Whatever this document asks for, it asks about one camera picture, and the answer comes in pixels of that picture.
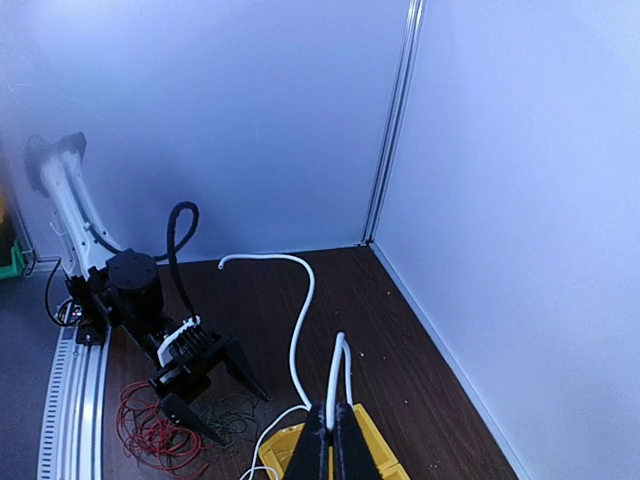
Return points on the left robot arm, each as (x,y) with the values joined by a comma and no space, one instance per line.
(144,294)

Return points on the front aluminium rail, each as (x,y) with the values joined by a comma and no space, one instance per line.
(71,439)

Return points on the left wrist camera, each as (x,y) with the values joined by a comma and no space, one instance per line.
(189,338)

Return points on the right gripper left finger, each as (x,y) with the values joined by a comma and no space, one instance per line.
(310,458)

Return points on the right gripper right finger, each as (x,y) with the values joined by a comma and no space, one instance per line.
(353,459)

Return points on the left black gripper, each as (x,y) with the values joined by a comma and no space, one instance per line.
(187,377)

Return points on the green storage bin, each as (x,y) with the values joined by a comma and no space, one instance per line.
(12,260)

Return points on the yellow bin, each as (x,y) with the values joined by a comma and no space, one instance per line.
(276,452)

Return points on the left aluminium frame post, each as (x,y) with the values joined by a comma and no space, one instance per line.
(394,118)

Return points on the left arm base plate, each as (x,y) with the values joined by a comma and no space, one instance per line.
(85,320)

